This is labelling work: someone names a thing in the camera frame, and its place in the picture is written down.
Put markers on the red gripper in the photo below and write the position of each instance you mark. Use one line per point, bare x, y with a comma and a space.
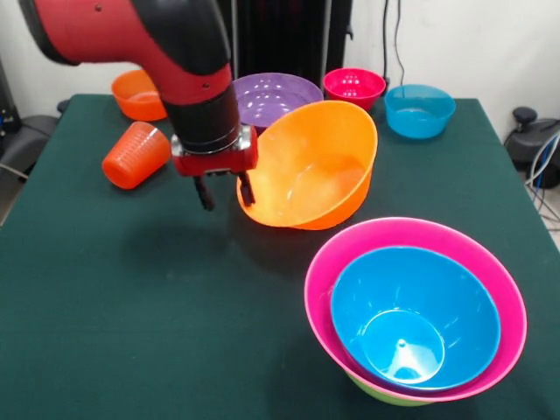
214, 164

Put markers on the large orange bowl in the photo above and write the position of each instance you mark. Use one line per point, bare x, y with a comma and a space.
315, 175

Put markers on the orange-red plastic cup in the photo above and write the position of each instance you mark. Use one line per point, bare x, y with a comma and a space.
135, 157

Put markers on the large pink bowl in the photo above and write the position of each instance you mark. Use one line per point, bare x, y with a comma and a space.
394, 236

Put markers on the large blue bowl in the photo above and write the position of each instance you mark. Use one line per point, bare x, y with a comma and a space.
415, 315

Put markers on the medium green bowl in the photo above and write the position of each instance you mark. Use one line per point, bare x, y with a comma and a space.
380, 396

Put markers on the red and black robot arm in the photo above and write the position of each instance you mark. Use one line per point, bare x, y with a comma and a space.
153, 44

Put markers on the purple bowl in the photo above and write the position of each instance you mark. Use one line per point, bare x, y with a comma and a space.
271, 96

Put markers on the small orange bowl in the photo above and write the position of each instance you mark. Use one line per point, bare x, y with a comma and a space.
135, 100

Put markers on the dark green tablecloth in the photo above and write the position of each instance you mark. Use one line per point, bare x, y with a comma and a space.
131, 306

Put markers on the small crimson bowl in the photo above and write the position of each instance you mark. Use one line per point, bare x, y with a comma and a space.
352, 89

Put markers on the small blue bowl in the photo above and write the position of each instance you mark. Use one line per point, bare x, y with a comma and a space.
417, 114

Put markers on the black electronics box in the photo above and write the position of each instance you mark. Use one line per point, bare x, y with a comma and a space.
9, 100

